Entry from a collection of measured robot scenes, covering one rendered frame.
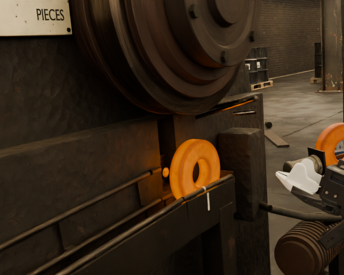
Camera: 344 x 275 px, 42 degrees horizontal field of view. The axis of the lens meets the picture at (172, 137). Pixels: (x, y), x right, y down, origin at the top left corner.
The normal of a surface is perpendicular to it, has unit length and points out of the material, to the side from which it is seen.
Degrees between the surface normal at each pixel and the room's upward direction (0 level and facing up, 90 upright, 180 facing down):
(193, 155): 90
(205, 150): 90
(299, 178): 89
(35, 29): 90
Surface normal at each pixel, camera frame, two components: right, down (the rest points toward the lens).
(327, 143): 0.29, 0.15
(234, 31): 0.78, 0.05
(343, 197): -0.62, 0.19
